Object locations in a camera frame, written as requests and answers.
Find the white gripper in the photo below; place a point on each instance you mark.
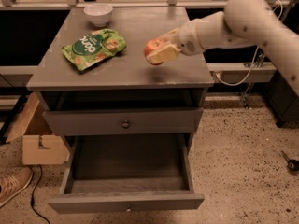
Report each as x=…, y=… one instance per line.
x=187, y=38

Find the red apple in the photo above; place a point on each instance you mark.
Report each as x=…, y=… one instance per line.
x=154, y=51

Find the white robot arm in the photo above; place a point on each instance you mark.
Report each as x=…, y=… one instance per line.
x=242, y=23

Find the grey wooden drawer cabinet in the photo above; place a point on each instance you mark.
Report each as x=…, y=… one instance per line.
x=125, y=81

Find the open grey lower drawer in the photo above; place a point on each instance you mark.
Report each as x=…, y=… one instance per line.
x=134, y=172

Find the green snack bag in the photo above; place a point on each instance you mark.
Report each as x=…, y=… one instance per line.
x=94, y=48

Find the white ceramic bowl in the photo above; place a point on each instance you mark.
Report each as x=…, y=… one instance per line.
x=98, y=14

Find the dark grey cabinet right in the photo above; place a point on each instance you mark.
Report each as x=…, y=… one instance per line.
x=283, y=99

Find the cardboard box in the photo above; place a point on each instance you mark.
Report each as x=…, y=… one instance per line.
x=39, y=144

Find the black tool on floor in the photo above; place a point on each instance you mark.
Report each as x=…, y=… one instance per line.
x=292, y=164

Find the tan sneaker shoe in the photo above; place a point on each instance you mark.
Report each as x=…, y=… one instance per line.
x=14, y=184

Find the grey metal rail beam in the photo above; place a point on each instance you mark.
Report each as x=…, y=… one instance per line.
x=233, y=73

